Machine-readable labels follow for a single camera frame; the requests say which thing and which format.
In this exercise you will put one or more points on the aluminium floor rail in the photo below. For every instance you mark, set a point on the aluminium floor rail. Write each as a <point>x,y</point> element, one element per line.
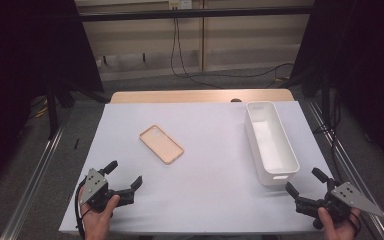
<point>30,186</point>
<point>346,166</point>

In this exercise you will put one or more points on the black horizontal bar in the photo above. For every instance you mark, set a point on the black horizontal bar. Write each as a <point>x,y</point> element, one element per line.
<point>193,14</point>

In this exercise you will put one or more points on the person's left hand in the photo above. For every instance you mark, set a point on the person's left hand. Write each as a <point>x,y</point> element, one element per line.
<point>98,221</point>

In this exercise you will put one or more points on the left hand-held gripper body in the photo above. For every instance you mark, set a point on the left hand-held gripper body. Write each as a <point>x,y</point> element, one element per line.
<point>93,187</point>

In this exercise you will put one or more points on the white plastic storage bin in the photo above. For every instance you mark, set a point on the white plastic storage bin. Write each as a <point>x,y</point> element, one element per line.
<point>271,146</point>

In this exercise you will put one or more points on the white wall outlet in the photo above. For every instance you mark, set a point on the white wall outlet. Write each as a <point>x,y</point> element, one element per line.
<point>180,4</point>

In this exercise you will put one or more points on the wooden table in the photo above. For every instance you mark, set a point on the wooden table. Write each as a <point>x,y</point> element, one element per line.
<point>180,96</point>

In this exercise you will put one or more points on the black curtain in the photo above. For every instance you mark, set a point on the black curtain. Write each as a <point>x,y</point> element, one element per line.
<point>363,66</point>
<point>20,66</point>

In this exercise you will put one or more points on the beige phone case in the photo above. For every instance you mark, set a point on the beige phone case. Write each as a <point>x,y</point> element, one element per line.
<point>161,144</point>

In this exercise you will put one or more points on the person's right hand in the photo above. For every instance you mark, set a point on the person's right hand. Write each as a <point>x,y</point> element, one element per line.
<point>338,228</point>

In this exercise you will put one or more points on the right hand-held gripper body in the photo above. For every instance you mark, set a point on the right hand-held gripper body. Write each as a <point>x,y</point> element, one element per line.
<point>350,197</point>

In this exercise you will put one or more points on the small black floor object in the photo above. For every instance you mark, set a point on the small black floor object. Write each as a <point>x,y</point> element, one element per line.
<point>76,143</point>

